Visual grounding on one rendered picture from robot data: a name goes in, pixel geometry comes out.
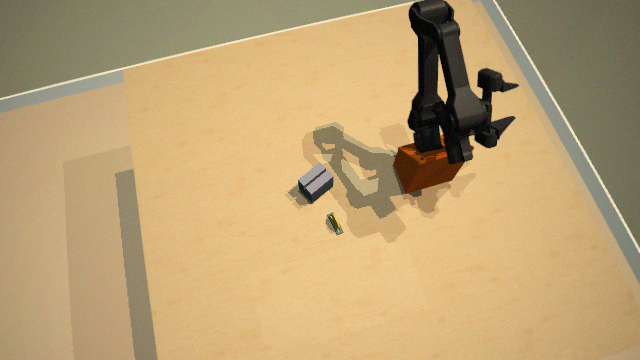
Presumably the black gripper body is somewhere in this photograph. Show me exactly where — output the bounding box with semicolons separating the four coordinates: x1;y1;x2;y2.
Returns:
475;68;503;148

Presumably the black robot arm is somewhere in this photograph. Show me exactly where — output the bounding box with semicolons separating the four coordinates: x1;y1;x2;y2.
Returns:
408;0;484;164

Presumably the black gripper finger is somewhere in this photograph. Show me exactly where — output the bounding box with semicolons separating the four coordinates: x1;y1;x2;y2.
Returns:
491;116;516;140
499;80;519;92

